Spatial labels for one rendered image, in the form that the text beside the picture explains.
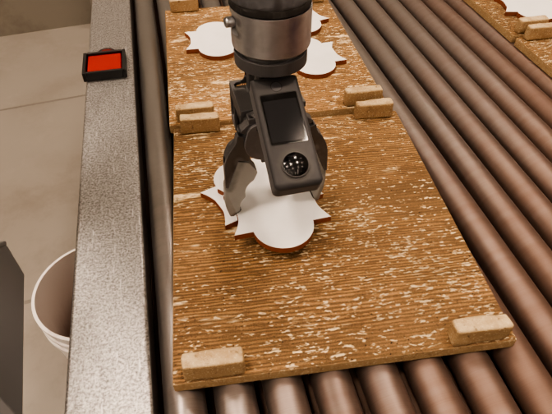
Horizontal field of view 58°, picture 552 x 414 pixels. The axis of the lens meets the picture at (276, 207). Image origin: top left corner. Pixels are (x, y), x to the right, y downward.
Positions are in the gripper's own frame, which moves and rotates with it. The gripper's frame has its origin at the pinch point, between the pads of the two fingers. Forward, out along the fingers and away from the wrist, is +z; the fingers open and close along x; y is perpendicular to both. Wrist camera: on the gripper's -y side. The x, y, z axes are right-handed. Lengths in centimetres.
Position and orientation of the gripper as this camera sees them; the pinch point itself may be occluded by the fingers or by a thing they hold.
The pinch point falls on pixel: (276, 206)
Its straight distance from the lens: 60.8
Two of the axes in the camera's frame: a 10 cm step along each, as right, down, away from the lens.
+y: -2.6, -6.9, 6.7
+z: 0.0, 7.0, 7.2
